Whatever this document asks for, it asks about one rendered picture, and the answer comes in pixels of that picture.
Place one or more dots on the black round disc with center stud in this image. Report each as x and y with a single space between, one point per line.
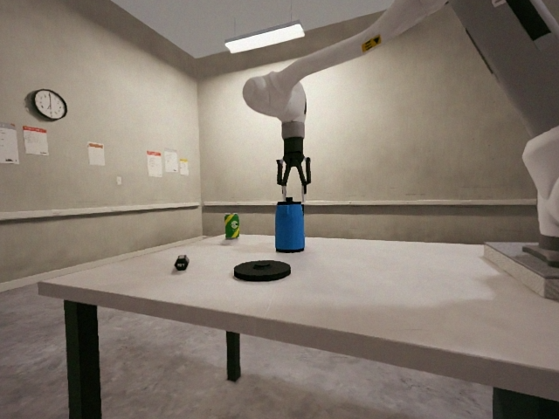
262 270

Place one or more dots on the green drink can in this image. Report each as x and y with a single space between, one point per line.
231 226

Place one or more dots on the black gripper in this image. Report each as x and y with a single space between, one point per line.
293 157

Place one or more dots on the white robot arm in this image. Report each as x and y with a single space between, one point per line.
519 42

